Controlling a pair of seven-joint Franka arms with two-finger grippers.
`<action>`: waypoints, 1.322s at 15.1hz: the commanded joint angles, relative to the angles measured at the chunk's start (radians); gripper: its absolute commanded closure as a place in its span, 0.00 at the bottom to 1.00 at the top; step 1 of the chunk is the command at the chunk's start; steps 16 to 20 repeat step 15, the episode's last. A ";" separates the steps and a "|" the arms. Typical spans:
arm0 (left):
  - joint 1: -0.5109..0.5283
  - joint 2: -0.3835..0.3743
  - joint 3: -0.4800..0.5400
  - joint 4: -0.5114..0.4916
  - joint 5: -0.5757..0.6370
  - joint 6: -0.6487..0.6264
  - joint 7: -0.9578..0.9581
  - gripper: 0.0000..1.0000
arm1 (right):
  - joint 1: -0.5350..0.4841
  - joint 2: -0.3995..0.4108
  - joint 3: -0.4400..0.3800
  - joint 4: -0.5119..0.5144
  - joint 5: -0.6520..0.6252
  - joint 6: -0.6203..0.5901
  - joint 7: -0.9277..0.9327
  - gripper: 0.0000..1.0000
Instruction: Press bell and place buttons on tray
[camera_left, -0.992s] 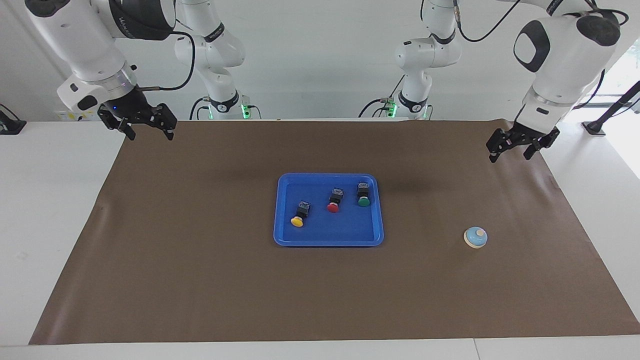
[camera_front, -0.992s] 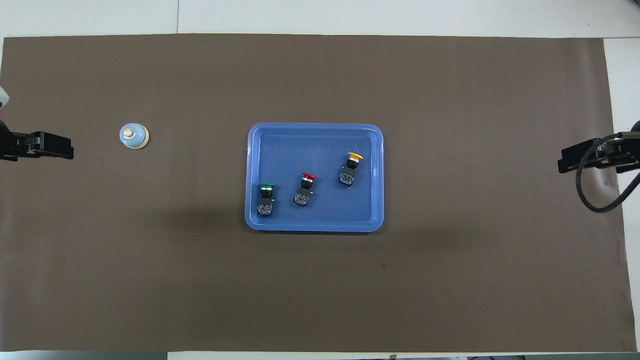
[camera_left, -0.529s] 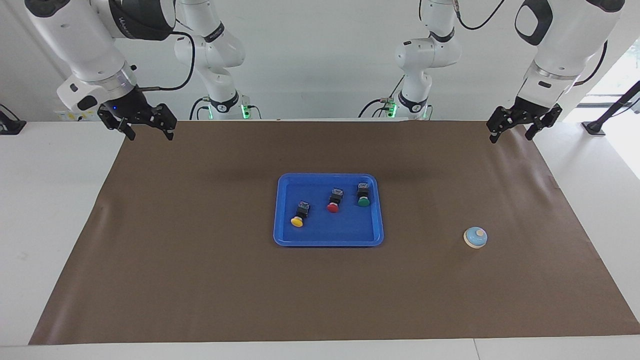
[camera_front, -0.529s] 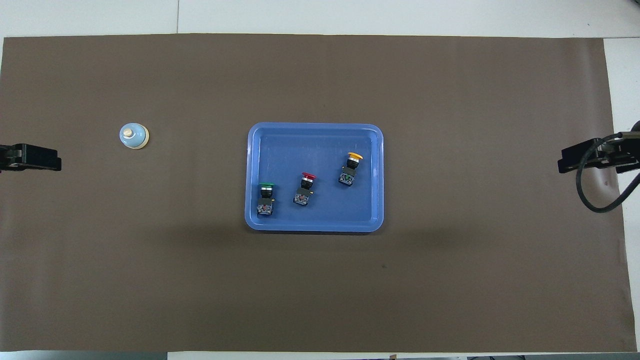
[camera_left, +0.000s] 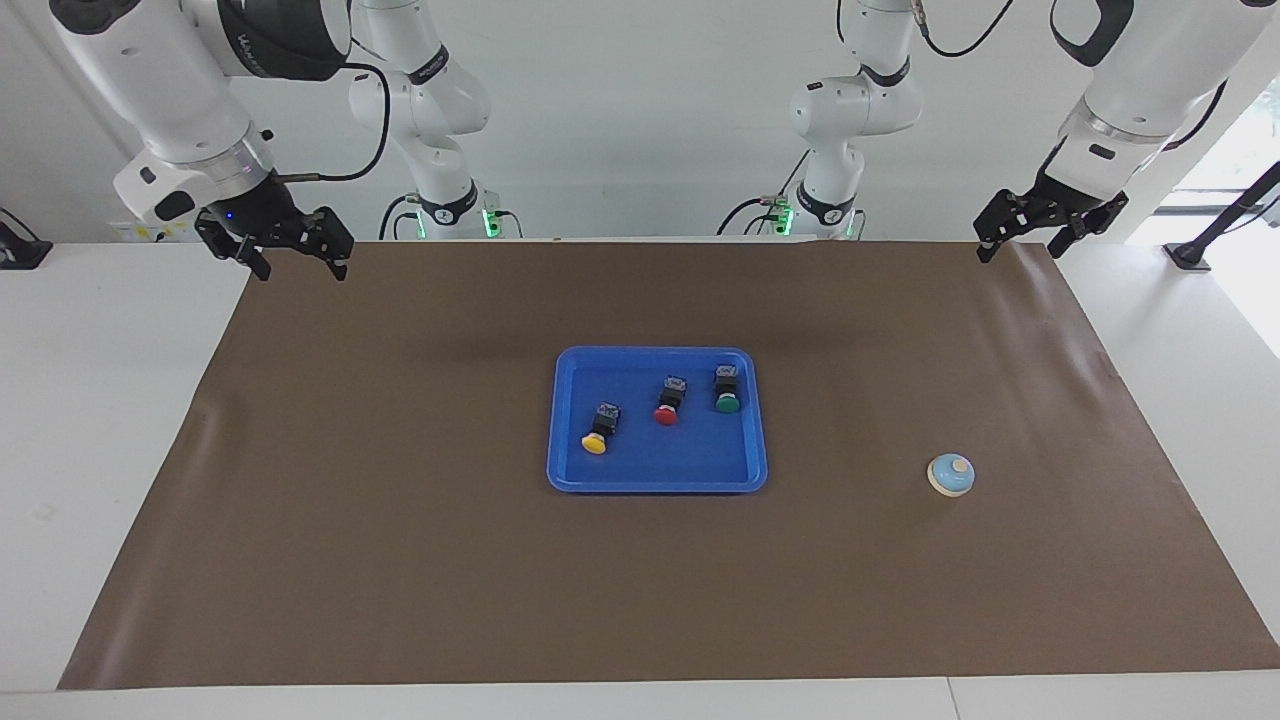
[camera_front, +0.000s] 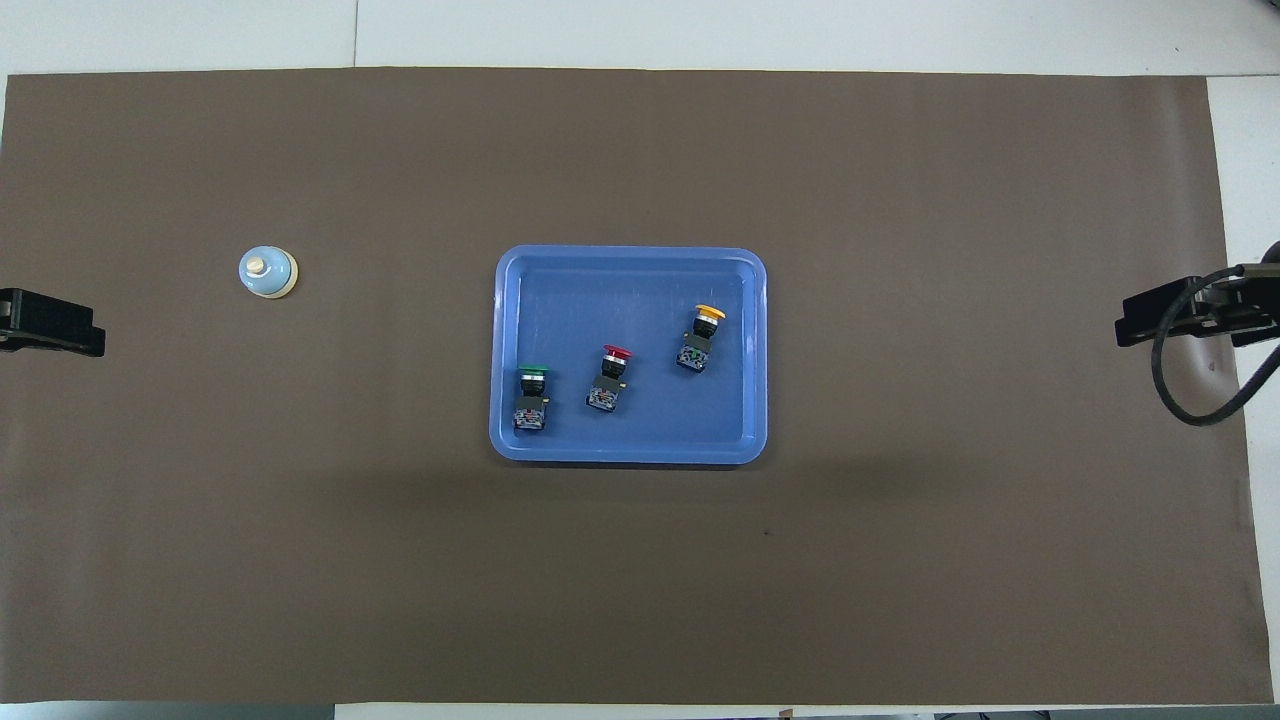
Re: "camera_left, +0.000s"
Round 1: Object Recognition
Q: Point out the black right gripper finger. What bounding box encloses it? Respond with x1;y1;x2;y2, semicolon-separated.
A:
194;213;273;284
303;206;357;284

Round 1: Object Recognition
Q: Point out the light blue desk bell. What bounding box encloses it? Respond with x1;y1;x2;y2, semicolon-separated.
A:
926;452;976;497

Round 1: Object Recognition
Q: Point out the yellow push button switch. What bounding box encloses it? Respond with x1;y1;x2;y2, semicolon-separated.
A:
580;401;624;458

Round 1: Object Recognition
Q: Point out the red push button switch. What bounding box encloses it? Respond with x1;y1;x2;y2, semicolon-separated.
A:
652;374;692;427

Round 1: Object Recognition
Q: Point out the blue plastic tray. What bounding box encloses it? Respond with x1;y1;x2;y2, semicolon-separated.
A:
546;346;769;495

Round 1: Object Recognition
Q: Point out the black stand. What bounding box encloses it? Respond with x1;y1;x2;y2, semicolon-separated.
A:
1164;160;1280;273

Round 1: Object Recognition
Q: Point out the brown table mat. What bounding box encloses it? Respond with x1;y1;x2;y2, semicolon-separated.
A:
57;238;1280;691

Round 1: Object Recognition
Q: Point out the black right base cable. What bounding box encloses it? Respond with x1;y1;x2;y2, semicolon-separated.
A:
378;194;421;242

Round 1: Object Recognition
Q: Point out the black base cable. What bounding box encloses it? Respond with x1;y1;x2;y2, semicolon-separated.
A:
717;150;813;239
378;194;421;242

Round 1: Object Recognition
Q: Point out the white wall outlet box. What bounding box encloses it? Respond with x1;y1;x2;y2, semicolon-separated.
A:
109;219;201;244

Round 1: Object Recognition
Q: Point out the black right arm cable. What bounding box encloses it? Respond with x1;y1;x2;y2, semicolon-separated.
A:
274;60;394;185

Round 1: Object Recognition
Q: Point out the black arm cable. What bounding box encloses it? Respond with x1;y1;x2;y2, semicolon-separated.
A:
912;0;1231;153
274;60;394;185

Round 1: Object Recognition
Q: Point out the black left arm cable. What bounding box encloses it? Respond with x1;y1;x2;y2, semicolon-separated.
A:
912;0;1231;153

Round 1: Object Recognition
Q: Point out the black clamp mount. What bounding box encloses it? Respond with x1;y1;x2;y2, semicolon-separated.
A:
0;207;54;271

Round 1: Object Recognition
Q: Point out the black left base cable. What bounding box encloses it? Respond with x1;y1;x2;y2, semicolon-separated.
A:
717;150;813;239

